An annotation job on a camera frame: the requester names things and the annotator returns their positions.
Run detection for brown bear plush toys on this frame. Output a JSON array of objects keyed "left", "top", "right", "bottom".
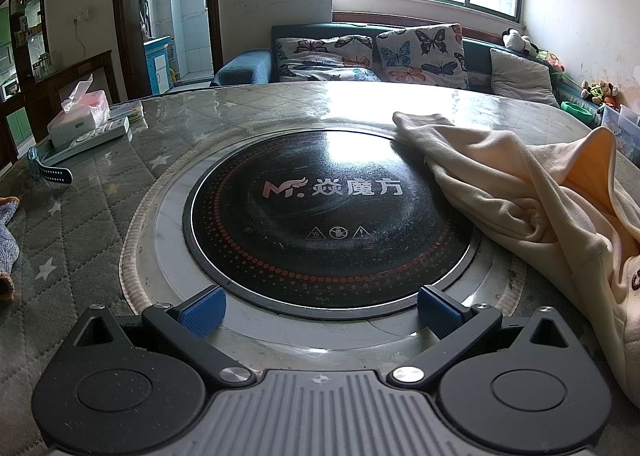
[{"left": 580, "top": 80, "right": 621, "bottom": 106}]

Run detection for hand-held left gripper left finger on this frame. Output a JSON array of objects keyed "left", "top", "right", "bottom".
[{"left": 72, "top": 285, "right": 253, "bottom": 387}]

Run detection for green pink plush toy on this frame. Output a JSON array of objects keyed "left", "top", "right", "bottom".
[{"left": 535, "top": 50, "right": 566, "bottom": 74}]

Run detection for cream hooded sweatshirt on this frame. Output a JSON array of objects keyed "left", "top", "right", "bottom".
[{"left": 392, "top": 110, "right": 640, "bottom": 409}]

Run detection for blue bathroom cabinet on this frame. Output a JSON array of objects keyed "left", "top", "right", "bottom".
[{"left": 143, "top": 36, "right": 173, "bottom": 95}]

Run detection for wide butterfly print pillow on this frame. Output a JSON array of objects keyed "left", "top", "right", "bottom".
[{"left": 274, "top": 36, "right": 381, "bottom": 83}]

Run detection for white remote control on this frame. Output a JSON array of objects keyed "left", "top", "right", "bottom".
[{"left": 42, "top": 117, "right": 131, "bottom": 167}]

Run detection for square butterfly print pillow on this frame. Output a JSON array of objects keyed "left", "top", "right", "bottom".
[{"left": 375, "top": 24, "right": 471, "bottom": 89}]

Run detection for dark wooden shelf cabinet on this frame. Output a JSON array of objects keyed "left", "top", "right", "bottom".
[{"left": 0, "top": 0, "right": 118, "bottom": 167}]

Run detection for blue armrest cover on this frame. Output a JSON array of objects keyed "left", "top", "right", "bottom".
[{"left": 210, "top": 50, "right": 273, "bottom": 87}]

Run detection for round black glass cooktop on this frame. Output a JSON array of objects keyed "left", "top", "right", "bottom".
[{"left": 182, "top": 130, "right": 481, "bottom": 319}]

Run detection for panda plush toy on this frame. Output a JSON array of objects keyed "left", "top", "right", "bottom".
[{"left": 501, "top": 28, "right": 533, "bottom": 54}]

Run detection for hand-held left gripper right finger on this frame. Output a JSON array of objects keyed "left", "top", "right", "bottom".
[{"left": 387, "top": 285, "right": 576, "bottom": 387}]

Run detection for blue strap smart watch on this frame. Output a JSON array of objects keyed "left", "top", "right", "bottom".
[{"left": 27, "top": 146, "right": 73, "bottom": 185}]

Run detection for grey pillow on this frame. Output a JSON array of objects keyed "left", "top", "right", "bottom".
[{"left": 489, "top": 48, "right": 560, "bottom": 109}]

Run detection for flat green white box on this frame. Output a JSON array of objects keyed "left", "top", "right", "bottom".
[{"left": 107, "top": 100, "right": 146, "bottom": 124}]

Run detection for dark teal sofa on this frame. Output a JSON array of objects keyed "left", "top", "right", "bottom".
[{"left": 210, "top": 23, "right": 601, "bottom": 111}]

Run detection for white cardboard box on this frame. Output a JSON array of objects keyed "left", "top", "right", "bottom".
[{"left": 46, "top": 112, "right": 108, "bottom": 149}]

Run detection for dark wooden door frame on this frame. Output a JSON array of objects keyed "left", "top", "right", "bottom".
[{"left": 111, "top": 0, "right": 223, "bottom": 99}]

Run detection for clear plastic storage box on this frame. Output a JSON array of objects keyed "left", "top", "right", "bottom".
[{"left": 597, "top": 104, "right": 640, "bottom": 159}]

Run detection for grey blue knitted cloth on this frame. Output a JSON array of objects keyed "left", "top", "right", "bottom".
[{"left": 0, "top": 196, "right": 21, "bottom": 297}]

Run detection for green plastic bowl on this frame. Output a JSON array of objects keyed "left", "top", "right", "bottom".
[{"left": 560, "top": 100, "right": 598, "bottom": 127}]

